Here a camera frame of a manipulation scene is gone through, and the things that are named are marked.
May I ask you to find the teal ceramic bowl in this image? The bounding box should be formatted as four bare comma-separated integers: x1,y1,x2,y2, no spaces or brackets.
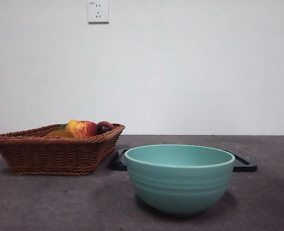
124,144,235,216

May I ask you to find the brown kiwi fruit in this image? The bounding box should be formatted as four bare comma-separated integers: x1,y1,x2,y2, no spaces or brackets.
44,129,74,138

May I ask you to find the dark red plum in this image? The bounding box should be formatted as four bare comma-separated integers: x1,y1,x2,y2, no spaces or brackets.
96,121,115,135

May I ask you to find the red yellow apple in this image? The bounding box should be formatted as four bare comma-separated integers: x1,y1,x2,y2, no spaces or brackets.
65,120,98,138

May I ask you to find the brown wicker basket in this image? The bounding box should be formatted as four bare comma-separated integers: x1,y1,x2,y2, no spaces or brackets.
0,123,125,176

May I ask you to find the black rectangular tray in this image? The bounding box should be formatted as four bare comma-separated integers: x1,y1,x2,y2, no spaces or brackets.
108,148,258,173

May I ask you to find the white wall socket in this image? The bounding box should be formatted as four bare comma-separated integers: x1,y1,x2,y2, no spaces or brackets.
88,1,110,24

